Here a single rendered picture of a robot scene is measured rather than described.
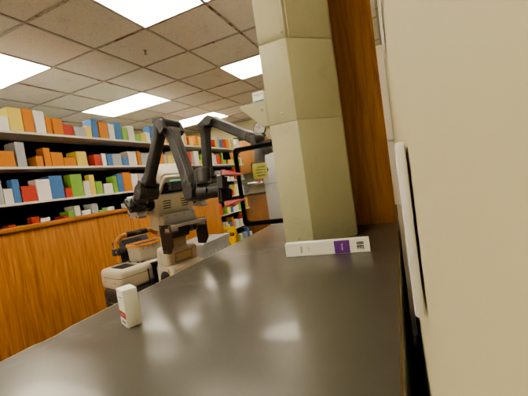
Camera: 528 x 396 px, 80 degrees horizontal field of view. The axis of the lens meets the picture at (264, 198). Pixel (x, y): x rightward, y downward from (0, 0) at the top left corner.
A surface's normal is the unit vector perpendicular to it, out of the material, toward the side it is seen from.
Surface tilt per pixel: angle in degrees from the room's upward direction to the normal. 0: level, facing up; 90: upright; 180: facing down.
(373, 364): 0
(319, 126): 90
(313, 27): 90
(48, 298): 90
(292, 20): 90
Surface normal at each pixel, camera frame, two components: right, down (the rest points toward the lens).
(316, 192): 0.37, 0.00
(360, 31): -0.38, 0.11
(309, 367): -0.14, -0.99
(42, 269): 0.91, -0.11
